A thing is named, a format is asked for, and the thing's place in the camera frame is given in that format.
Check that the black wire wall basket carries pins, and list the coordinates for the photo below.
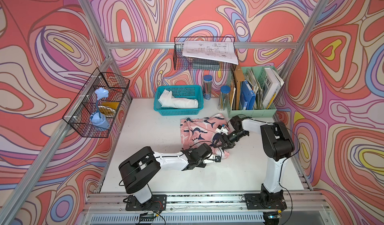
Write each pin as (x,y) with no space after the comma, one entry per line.
(182,63)

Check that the mint green file organizer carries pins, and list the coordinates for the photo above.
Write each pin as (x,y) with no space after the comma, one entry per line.
(260,75)

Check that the blue binder folder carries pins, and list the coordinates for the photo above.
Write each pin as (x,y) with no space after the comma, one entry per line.
(247,97)

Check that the blue lid pencil tube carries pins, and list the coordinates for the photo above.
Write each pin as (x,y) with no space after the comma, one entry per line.
(207,86)

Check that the brown cardboard folder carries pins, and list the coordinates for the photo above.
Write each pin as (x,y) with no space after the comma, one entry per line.
(238,77)

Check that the yellow item in basket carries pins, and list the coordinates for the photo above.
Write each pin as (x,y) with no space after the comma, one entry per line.
(109,109)

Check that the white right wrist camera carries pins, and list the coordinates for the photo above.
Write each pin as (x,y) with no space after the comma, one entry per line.
(222,129)

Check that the teal plastic basket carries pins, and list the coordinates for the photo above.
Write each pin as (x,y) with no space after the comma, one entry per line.
(193,92)

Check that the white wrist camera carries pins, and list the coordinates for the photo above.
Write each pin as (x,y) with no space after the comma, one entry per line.
(212,159)
(222,129)

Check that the white printed paper sheet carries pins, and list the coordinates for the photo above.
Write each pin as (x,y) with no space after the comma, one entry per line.
(215,51)

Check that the stack of worn papers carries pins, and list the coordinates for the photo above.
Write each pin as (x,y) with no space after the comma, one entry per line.
(257,89)

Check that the white folded cloth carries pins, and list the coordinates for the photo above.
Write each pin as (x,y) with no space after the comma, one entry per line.
(167,100)

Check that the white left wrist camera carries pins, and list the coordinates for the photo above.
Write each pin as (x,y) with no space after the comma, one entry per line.
(212,159)

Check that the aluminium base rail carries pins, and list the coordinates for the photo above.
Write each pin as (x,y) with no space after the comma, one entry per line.
(208,208)

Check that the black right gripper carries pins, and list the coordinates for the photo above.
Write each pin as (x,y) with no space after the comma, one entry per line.
(222,137)

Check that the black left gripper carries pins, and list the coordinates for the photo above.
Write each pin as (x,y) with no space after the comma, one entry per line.
(202,165)

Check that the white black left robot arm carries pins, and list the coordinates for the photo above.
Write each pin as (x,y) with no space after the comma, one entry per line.
(141,167)

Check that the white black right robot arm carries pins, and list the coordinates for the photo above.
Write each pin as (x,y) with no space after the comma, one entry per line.
(278,147)

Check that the white yellow book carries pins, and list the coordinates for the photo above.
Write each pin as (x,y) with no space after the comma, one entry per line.
(272,85)

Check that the pink shark print shorts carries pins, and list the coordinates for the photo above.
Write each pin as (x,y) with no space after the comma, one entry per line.
(195,132)

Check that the black wire side basket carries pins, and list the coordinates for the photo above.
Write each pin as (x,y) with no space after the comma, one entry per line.
(94,111)

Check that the blue lid straw tube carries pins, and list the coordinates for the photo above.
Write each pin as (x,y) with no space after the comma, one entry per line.
(223,97)

